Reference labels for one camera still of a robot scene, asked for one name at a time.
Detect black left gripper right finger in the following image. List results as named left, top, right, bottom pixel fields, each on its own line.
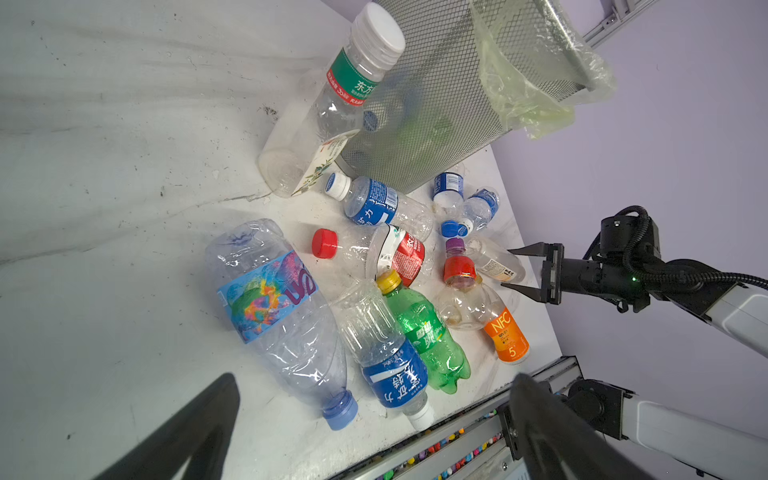
left=509, top=374, right=651, bottom=479

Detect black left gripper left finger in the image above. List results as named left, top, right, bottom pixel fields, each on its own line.
left=97, top=373, right=240, bottom=479

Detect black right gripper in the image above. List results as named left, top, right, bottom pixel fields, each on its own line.
left=508, top=242, right=636, bottom=312

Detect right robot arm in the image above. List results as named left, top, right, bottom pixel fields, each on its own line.
left=506, top=205, right=767, bottom=479

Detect small bottle blue label near bin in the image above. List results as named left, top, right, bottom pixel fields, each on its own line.
left=325, top=172, right=435, bottom=242

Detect green plastic bin liner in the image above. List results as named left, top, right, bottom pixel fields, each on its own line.
left=469, top=1, right=616, bottom=140

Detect grey mesh waste bin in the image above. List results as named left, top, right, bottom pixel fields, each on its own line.
left=335, top=0, right=601, bottom=194

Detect clear bottle white orange label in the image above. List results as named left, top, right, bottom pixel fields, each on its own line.
left=465, top=236, right=526, bottom=283

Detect orange NFC juice bottle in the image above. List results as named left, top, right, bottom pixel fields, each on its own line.
left=476, top=284, right=530, bottom=364

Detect round clear bottle red label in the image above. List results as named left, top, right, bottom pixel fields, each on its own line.
left=435, top=237, right=492, bottom=331

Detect small crushed bottle blue label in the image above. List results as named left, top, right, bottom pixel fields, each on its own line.
left=439, top=188, right=500, bottom=239

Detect small clear bottle blue white label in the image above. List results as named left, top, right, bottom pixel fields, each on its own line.
left=432, top=171, right=464, bottom=219

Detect green soda bottle yellow cap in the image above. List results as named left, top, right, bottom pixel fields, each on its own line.
left=376, top=270, right=471, bottom=395

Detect red cap clear bottle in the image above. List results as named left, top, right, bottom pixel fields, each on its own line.
left=311, top=224, right=426, bottom=286

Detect large clear bottle colourful label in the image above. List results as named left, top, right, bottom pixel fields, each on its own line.
left=204, top=218, right=358, bottom=431

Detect clear bottle blue label white cap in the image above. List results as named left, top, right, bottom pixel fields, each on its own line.
left=331, top=281, right=434, bottom=431

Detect clear bottle green neck label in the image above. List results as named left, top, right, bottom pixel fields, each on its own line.
left=257, top=2, right=406, bottom=198

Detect aluminium front rail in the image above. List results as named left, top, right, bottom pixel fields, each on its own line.
left=326, top=355, right=583, bottom=480

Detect aluminium frame profiles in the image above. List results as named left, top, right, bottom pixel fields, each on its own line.
left=583, top=0, right=657, bottom=48

